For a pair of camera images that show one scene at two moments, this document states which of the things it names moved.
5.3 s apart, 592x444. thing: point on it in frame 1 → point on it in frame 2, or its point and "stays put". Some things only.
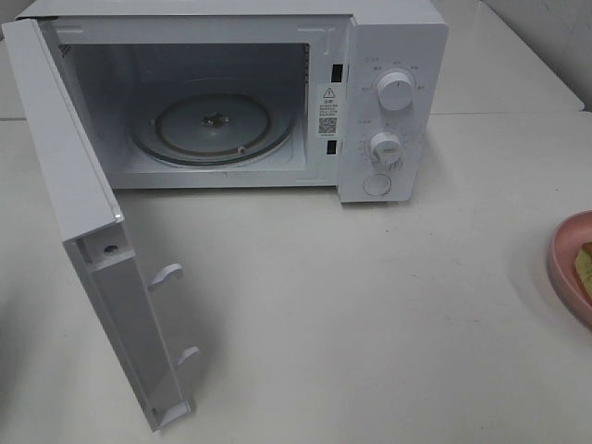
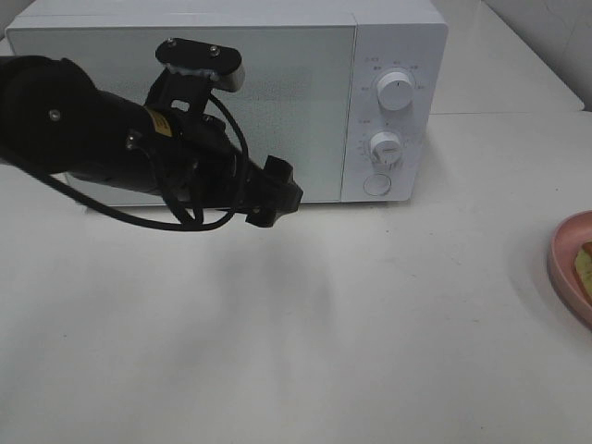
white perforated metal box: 93,228 → 298,95
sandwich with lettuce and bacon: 584,268 stays put
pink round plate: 564,247 stays put
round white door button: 376,184 stays put
